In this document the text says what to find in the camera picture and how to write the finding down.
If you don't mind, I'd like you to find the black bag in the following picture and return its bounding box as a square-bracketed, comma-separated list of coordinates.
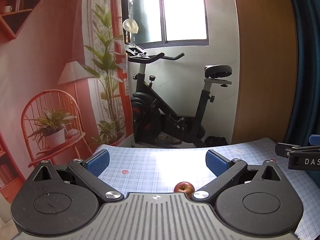
[204, 136, 228, 147]

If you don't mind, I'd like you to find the red apple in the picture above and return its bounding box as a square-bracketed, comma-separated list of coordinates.
[174, 181, 195, 194]

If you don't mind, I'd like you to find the dark teal curtain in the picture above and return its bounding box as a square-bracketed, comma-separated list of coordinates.
[284, 0, 320, 143]

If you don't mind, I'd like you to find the blue plaid tablecloth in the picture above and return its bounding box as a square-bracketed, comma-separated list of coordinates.
[95, 137, 320, 240]

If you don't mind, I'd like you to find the white crumpled cloth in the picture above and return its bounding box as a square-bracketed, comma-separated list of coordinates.
[122, 19, 139, 34]

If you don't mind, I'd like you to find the window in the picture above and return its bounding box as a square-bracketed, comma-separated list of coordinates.
[126, 0, 209, 47]

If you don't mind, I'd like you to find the black exercise bike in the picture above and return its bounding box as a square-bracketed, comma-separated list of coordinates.
[126, 42, 232, 148]

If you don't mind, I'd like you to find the wooden cabinet panel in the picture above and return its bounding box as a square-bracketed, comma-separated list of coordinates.
[231, 0, 298, 145]

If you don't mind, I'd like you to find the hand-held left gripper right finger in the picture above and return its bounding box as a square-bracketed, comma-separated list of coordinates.
[191, 149, 288, 202]

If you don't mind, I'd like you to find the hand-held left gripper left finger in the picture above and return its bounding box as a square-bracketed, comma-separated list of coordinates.
[26, 149, 125, 203]

